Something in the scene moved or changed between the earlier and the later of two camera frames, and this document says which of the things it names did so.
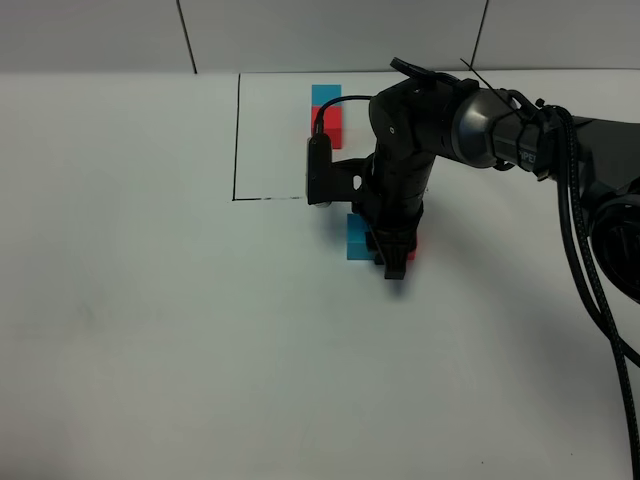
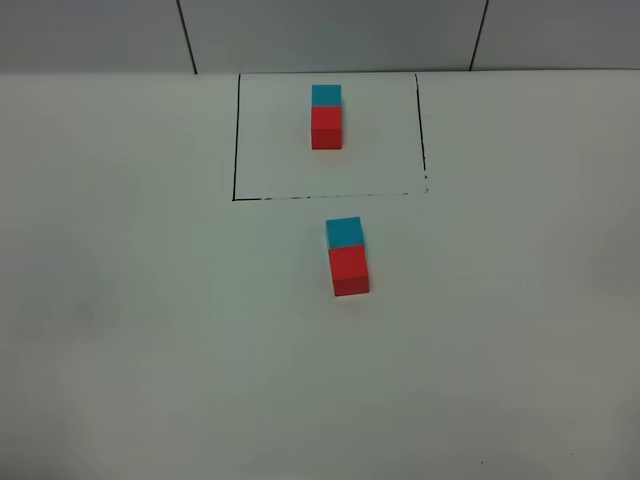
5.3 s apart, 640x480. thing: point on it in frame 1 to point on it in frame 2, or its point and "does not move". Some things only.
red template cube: (332, 124) does not move
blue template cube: (324, 93) does not move
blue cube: (356, 238) to (345, 231)
